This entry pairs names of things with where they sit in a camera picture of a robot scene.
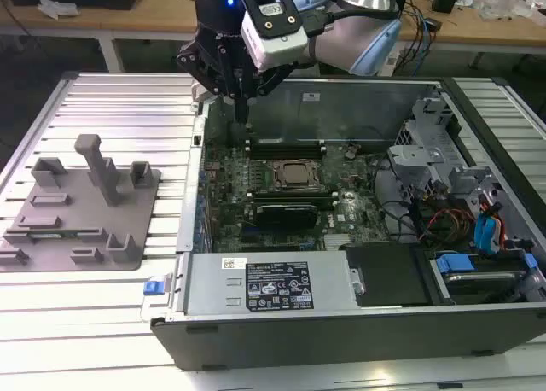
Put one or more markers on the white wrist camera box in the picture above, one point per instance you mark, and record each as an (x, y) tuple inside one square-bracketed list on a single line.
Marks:
[(277, 45)]

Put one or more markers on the black graphics card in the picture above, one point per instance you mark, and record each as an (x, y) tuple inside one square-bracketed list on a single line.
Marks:
[(286, 216)]

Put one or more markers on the silver heatsink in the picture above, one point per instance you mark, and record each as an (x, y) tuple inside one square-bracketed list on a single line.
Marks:
[(339, 241)]

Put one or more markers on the grey parts rack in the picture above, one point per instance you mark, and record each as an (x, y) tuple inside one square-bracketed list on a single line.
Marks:
[(77, 220)]

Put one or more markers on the grey metal drive cage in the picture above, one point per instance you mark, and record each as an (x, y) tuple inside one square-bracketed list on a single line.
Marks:
[(416, 154)]

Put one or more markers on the hard disk in blue carrier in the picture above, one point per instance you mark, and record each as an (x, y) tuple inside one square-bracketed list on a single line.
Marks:
[(454, 264)]

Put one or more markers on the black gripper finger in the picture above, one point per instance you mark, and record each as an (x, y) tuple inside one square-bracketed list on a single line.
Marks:
[(271, 81), (200, 64)]

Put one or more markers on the wooden workbench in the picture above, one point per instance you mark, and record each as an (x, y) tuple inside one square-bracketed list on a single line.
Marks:
[(149, 19)]

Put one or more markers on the black plastic cover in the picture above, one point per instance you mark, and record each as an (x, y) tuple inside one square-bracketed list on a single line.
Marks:
[(384, 276)]

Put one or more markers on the CPU socket with CPU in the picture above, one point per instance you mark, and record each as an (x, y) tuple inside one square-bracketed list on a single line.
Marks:
[(294, 172)]

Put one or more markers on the green RAM stick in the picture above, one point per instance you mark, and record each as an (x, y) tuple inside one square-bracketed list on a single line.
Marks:
[(51, 236)]

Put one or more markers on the blue case latch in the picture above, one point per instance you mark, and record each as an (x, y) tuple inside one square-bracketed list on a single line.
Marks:
[(152, 288)]

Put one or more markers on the small black adapter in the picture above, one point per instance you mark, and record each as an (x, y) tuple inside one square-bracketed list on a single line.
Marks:
[(435, 25)]

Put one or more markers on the green motherboard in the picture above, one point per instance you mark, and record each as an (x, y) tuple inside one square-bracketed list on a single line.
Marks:
[(230, 182)]

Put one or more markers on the crumpled white paper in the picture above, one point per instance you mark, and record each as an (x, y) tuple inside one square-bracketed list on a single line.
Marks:
[(57, 7)]

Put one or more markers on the silver power supply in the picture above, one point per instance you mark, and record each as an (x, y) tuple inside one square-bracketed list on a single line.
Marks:
[(205, 288)]

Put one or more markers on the coin battery holder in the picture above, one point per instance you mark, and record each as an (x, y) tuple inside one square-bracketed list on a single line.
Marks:
[(350, 152)]

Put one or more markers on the small black device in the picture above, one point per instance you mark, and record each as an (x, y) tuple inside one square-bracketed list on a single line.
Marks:
[(445, 0)]

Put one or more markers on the black PC case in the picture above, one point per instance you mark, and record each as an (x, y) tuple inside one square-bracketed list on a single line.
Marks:
[(298, 344)]

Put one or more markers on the clear plastic bags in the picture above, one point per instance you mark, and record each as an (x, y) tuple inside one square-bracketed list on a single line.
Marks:
[(503, 4)]

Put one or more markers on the black RAM slot pair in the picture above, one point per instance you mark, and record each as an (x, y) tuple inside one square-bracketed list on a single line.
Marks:
[(283, 145), (294, 196)]

